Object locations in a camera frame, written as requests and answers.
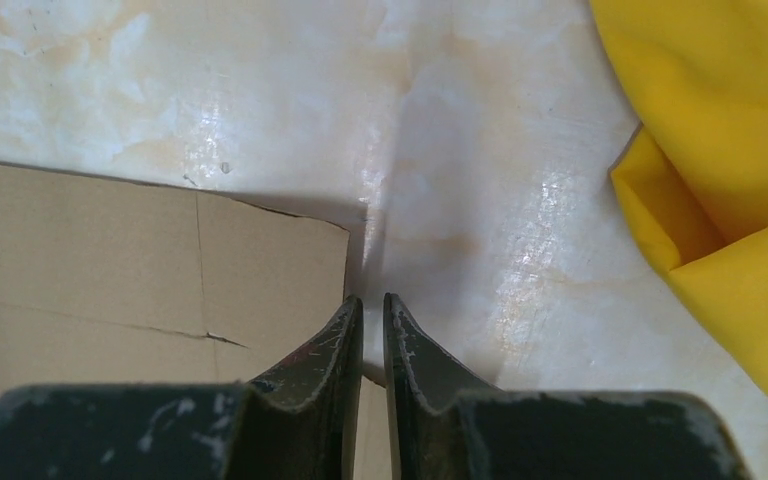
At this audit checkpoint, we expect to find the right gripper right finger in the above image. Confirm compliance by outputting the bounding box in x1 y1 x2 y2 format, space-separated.
383 294 751 479

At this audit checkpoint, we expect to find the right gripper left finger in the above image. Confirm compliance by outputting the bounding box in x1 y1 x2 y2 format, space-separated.
0 296 364 479

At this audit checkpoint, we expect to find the brown cardboard box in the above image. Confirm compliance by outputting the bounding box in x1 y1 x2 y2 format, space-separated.
0 157 393 480

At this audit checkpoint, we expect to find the yellow cloth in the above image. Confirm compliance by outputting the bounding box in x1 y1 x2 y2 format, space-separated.
591 1 768 396

